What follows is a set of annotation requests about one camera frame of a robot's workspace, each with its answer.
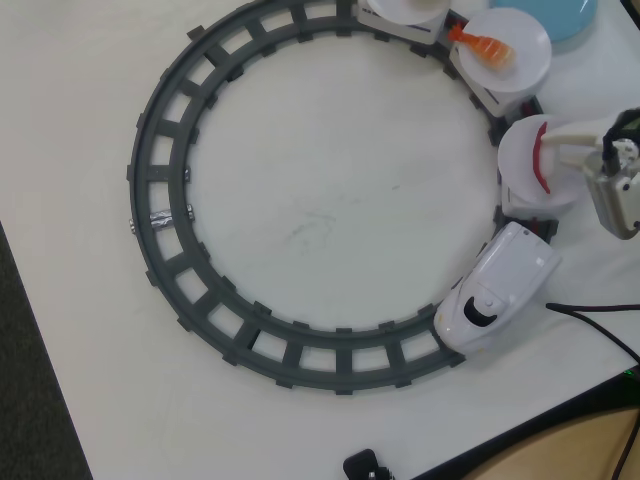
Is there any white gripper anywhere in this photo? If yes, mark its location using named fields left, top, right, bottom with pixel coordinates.
left=543, top=107, right=640, bottom=176

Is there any red tuna sushi toy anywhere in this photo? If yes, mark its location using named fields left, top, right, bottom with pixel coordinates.
left=532, top=123, right=576, bottom=194

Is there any orange shrimp sushi toy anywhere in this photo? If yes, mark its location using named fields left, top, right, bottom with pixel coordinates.
left=446, top=22, right=516, bottom=71

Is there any light blue round dish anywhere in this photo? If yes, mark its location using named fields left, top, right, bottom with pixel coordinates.
left=488, top=0, right=600, bottom=44

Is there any white Shinkansen toy locomotive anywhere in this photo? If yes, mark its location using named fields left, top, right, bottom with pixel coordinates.
left=432, top=221, right=562, bottom=356

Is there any light wooden desk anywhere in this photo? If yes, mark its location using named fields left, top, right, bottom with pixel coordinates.
left=462, top=405, right=640, bottom=480

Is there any grey circular toy train track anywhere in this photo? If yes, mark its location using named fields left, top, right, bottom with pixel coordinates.
left=124, top=0, right=559, bottom=399

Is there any black plastic clamp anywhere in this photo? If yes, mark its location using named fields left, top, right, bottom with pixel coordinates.
left=342, top=448, right=394, bottom=480

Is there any black camera cable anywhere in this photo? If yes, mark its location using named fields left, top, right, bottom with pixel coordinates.
left=544, top=114, right=640, bottom=361

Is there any thin dark cable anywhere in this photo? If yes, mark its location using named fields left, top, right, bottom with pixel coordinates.
left=610, top=422, right=640, bottom=480

